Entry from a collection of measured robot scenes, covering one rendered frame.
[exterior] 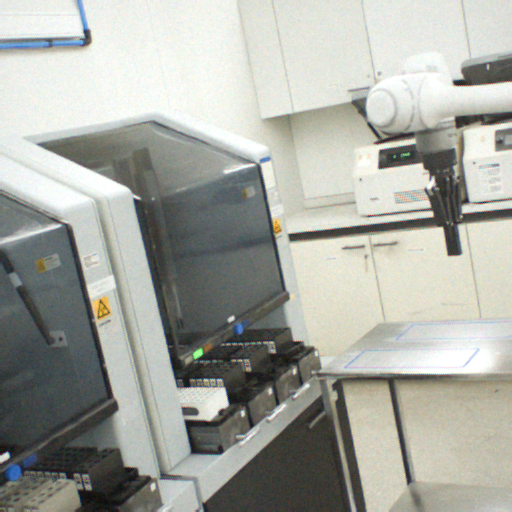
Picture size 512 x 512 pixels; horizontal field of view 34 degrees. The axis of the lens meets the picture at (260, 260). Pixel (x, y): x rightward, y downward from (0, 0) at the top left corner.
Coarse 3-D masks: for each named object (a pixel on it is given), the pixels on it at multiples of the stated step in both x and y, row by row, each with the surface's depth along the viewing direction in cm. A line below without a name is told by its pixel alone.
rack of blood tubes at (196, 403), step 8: (184, 392) 226; (192, 392) 225; (200, 392) 223; (208, 392) 222; (216, 392) 220; (224, 392) 221; (184, 400) 220; (192, 400) 218; (200, 400) 217; (208, 400) 215; (216, 400) 218; (224, 400) 221; (184, 408) 230; (192, 408) 229; (200, 408) 215; (208, 408) 215; (216, 408) 218; (184, 416) 219; (192, 416) 217; (200, 416) 216; (208, 416) 215
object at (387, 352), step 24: (384, 336) 254; (408, 336) 249; (432, 336) 244; (456, 336) 240; (480, 336) 236; (504, 336) 231; (336, 360) 240; (360, 360) 236; (384, 360) 232; (408, 360) 228; (432, 360) 224; (456, 360) 220; (480, 360) 217; (504, 360) 213; (336, 432) 235; (336, 456) 237; (408, 456) 275; (408, 480) 277; (408, 504) 262; (432, 504) 259; (456, 504) 256; (480, 504) 253; (504, 504) 250
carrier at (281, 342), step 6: (282, 330) 261; (288, 330) 261; (276, 336) 256; (282, 336) 258; (288, 336) 261; (270, 342) 254; (276, 342) 255; (282, 342) 258; (288, 342) 261; (276, 348) 254; (282, 348) 257; (288, 348) 260
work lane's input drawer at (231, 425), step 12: (228, 408) 220; (240, 408) 222; (192, 420) 217; (204, 420) 215; (216, 420) 213; (228, 420) 215; (240, 420) 220; (192, 432) 216; (204, 432) 214; (216, 432) 212; (228, 432) 215; (240, 432) 220; (252, 432) 218; (204, 444) 215; (216, 444) 213; (228, 444) 214; (240, 444) 212
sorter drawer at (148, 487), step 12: (132, 480) 190; (144, 480) 186; (156, 480) 189; (120, 492) 182; (132, 492) 182; (144, 492) 185; (156, 492) 188; (96, 504) 182; (108, 504) 180; (120, 504) 179; (132, 504) 181; (144, 504) 185; (156, 504) 188
